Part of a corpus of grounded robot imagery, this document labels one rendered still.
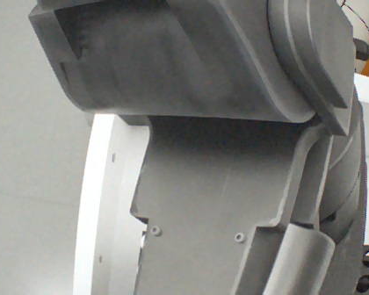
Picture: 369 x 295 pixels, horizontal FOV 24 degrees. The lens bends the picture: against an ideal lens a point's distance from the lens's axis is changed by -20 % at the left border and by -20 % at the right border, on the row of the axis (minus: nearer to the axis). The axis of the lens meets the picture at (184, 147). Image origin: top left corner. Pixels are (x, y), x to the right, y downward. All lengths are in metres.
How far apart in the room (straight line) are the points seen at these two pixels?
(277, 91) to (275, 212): 0.04
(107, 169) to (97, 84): 0.28
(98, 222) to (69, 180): 0.97
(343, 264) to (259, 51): 0.18
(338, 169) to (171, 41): 0.09
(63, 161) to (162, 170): 1.22
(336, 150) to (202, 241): 0.06
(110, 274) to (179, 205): 0.30
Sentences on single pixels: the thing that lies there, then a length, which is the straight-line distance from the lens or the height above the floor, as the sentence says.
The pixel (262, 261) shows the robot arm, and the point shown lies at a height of 1.13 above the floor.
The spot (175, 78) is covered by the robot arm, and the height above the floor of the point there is 1.17.
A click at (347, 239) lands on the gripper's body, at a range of 0.41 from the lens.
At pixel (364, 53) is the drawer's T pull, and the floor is 0.91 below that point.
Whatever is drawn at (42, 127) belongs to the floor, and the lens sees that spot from 1.55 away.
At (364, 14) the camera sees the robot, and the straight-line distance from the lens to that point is 1.32.
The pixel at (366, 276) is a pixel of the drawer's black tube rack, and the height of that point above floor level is 0.90.
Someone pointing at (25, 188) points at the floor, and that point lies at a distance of 1.52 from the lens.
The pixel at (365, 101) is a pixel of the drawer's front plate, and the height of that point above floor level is 0.93.
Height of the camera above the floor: 1.41
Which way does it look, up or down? 69 degrees down
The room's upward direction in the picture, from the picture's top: 10 degrees counter-clockwise
